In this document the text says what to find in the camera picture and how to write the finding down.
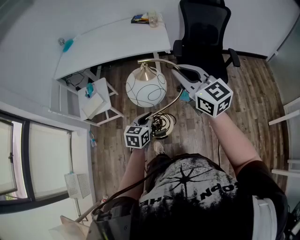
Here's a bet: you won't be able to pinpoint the teal spray bottle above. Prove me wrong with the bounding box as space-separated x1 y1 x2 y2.
62 34 82 53

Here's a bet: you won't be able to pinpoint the white shelf board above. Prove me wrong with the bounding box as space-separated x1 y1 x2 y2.
268 98 300 126
271 159 300 179

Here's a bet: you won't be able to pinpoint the black framed window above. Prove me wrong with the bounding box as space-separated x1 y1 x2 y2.
0 109 72 215

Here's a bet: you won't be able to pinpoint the black power cable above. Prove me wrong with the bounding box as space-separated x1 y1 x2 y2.
63 71 88 92

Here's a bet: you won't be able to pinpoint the brass lamp with globe shade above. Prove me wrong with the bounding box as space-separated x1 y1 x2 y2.
125 58 185 140

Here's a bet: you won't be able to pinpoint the small spray bottle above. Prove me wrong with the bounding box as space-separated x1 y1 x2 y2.
89 130 98 148

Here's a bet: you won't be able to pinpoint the person's black printed t-shirt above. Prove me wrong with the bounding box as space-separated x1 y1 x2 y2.
105 153 290 240

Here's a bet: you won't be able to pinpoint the black recording device box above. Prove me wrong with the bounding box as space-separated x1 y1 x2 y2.
88 206 141 240

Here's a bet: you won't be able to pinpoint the person's beige shoe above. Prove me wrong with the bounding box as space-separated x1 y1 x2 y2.
153 140 165 156

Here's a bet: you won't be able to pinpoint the black device cable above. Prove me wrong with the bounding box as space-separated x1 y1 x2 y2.
91 161 169 217

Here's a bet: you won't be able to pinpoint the small white side table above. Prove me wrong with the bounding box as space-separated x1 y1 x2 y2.
77 77 125 126

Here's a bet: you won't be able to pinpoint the white perforated metal box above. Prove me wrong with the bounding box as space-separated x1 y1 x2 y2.
64 172 91 200

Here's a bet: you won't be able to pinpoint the person's right forearm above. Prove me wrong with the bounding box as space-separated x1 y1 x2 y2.
209 112 263 175

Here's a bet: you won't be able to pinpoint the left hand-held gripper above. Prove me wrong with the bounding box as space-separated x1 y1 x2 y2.
123 112 154 150

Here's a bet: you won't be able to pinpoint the black mesh office chair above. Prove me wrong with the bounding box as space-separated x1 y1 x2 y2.
172 0 241 84

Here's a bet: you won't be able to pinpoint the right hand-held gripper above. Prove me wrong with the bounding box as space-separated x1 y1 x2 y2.
171 64 234 118

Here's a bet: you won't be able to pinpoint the beige cardboard box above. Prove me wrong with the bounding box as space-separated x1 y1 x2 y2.
48 215 94 240

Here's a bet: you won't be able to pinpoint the person's left forearm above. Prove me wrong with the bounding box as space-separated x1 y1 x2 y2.
118 147 147 200

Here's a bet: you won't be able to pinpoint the wooden stick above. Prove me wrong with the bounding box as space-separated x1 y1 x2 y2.
75 201 102 224

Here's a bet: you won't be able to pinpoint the person's black shorts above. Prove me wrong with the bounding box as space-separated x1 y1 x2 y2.
145 153 179 188

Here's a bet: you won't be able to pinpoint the beige notebook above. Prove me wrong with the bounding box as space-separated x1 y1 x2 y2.
81 91 106 120

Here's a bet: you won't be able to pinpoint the white desk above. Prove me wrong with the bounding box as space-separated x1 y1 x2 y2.
48 13 172 122

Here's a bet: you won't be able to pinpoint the white shoulder strap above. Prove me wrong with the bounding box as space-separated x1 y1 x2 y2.
252 195 279 240

